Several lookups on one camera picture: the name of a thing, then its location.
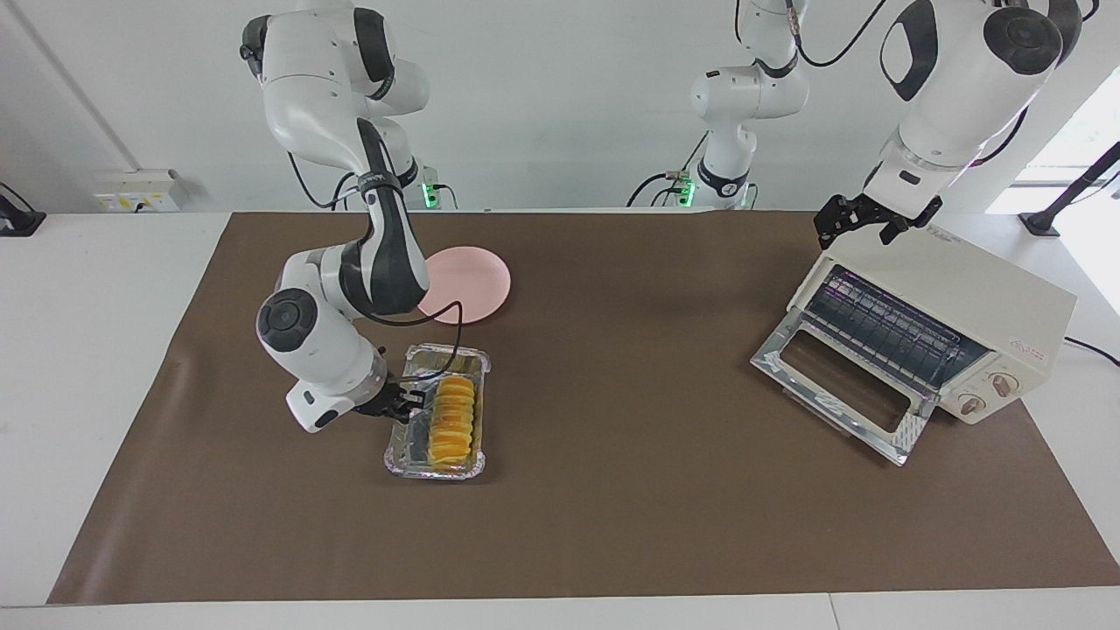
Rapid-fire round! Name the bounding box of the black left arm base cable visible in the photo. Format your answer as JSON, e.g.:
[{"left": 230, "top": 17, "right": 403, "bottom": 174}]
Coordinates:
[{"left": 626, "top": 131, "right": 711, "bottom": 208}]

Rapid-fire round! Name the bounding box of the cream toaster oven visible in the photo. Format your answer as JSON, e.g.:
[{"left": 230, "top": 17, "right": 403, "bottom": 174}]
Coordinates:
[{"left": 787, "top": 222, "right": 1079, "bottom": 427}]

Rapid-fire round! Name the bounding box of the white wall power outlet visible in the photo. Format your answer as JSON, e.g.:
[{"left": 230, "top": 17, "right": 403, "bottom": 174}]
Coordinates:
[{"left": 94, "top": 169, "right": 189, "bottom": 214}]

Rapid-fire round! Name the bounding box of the brown table mat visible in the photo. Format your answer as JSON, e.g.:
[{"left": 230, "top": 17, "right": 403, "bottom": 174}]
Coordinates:
[{"left": 46, "top": 210, "right": 1120, "bottom": 606}]

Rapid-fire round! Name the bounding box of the black oven power cable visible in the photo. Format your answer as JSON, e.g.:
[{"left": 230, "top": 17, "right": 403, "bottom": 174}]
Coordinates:
[{"left": 1061, "top": 335, "right": 1120, "bottom": 368}]

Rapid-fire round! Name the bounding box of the golden ridged bread loaf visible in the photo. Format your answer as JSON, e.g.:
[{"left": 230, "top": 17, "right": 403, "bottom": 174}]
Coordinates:
[{"left": 430, "top": 376, "right": 484, "bottom": 466}]

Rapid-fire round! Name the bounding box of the silver foil baking tray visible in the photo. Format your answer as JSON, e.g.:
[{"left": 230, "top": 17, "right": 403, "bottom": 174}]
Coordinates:
[{"left": 383, "top": 343, "right": 493, "bottom": 480}]

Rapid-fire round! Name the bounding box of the glass oven door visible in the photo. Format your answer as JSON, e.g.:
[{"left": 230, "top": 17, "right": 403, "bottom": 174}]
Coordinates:
[{"left": 751, "top": 308, "right": 942, "bottom": 466}]

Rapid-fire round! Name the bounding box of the black table clamp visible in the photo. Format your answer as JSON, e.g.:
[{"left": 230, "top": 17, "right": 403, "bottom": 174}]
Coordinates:
[{"left": 0, "top": 181, "right": 46, "bottom": 237}]

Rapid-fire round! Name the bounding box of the pink round plate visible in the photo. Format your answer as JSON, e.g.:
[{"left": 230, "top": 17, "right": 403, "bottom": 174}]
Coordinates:
[{"left": 418, "top": 246, "right": 512, "bottom": 326}]

